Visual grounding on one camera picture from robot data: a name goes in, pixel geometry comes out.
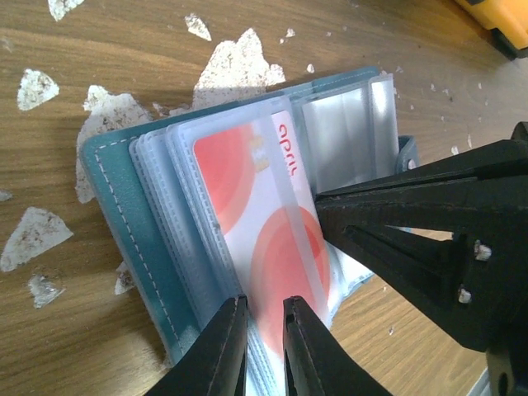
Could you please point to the yellow storage bin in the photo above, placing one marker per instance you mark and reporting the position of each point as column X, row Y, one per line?
column 509, row 17

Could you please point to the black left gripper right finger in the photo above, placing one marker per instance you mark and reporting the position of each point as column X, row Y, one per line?
column 315, row 363

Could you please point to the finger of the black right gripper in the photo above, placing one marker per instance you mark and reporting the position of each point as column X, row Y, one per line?
column 453, row 161

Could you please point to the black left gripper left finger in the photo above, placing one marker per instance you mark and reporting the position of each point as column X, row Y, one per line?
column 216, row 363

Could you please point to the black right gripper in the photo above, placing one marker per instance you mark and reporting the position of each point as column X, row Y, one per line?
column 457, row 251

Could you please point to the black storage bin with holders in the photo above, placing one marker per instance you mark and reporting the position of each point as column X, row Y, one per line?
column 503, row 44

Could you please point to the red white credit card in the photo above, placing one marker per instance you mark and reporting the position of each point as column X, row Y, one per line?
column 254, row 222

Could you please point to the teal leather card holder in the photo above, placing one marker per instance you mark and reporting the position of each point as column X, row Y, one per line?
column 153, row 196

